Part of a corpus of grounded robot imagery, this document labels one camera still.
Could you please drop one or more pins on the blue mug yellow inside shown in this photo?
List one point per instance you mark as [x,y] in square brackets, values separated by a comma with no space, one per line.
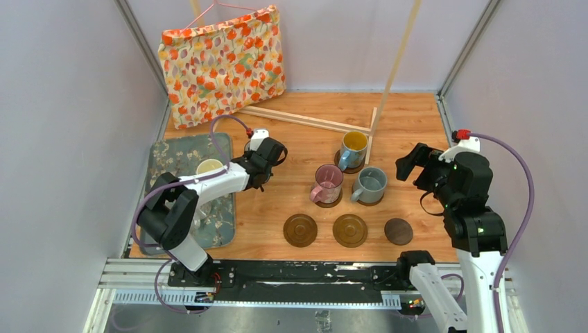
[353,149]

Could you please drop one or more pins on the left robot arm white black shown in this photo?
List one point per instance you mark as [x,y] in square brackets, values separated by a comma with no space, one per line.
[167,210]

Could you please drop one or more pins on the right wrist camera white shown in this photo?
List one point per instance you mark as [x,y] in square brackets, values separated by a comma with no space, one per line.
[471,145]

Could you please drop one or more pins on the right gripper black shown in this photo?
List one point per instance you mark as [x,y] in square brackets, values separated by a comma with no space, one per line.
[419,156]

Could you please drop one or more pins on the pink wire hanger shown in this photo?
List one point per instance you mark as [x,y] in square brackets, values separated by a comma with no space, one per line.
[199,13]

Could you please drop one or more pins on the floral grey tray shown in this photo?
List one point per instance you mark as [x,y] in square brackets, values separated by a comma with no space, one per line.
[181,157]

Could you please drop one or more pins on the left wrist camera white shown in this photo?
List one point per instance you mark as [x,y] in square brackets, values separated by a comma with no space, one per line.
[258,136]

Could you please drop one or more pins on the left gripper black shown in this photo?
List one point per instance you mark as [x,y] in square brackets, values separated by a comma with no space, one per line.
[248,154]

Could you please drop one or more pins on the cream mug on tray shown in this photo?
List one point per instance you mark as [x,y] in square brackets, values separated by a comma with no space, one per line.
[209,165]

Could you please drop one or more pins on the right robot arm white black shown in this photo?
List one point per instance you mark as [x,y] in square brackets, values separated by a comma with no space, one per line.
[460,181]

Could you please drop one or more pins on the small dark brown coaster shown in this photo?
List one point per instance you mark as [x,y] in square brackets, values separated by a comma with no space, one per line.
[398,231]

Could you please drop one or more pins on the floral orange fabric bag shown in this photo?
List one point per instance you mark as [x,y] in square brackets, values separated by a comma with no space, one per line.
[220,68]

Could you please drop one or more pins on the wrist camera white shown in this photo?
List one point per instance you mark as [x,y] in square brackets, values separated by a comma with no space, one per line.
[258,136]
[471,145]

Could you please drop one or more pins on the grey mug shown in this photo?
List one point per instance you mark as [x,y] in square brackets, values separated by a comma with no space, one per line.
[372,177]

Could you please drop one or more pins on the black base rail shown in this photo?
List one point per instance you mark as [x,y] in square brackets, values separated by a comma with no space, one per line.
[296,283]

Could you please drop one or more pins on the pink mug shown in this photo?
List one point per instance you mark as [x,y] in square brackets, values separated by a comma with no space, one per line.
[328,184]

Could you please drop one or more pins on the white mug orange inside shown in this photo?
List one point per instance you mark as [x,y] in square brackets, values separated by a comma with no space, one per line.
[200,214]

